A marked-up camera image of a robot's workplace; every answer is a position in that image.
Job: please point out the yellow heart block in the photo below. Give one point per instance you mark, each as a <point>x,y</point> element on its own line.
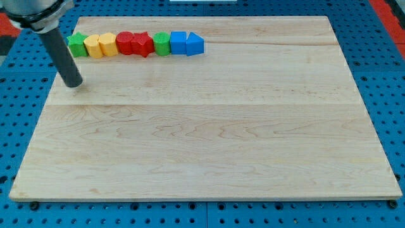
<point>92,45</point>

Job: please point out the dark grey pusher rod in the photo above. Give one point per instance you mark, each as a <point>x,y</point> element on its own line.
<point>57,49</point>

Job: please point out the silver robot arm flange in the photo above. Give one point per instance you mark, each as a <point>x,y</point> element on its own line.
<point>41,16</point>

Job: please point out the green cylinder block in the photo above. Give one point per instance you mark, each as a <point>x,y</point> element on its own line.
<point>162,43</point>

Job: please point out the red star block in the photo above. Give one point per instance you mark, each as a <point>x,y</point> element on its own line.
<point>142,44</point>

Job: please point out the yellow hexagon block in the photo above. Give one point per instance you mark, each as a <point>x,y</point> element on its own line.
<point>107,43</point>

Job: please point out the red cylinder block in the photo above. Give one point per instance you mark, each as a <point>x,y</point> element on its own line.
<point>123,42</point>

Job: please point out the green star block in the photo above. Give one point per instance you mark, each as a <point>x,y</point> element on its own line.
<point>76,45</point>

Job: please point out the blue cube block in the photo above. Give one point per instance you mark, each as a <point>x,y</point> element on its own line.
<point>178,42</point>

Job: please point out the blue triangle block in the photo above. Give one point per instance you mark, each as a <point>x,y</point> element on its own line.
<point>194,44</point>

